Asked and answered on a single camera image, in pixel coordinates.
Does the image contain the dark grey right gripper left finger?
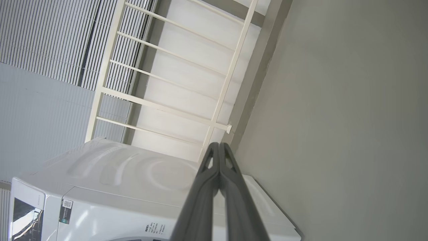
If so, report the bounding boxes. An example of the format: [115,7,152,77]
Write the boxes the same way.
[171,142,220,241]

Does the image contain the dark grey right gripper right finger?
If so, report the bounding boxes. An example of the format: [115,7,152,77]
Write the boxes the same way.
[219,143,271,241]

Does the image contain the white front-load washing machine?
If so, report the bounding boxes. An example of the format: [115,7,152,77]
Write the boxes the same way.
[8,137,301,241]

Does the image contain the cream metal railing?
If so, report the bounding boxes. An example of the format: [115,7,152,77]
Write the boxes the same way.
[85,0,259,162]

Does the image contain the black QR code sticker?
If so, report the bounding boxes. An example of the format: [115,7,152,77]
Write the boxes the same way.
[59,199,74,224]

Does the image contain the grey slatted window blind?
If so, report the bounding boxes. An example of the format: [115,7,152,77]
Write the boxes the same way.
[0,0,157,98]

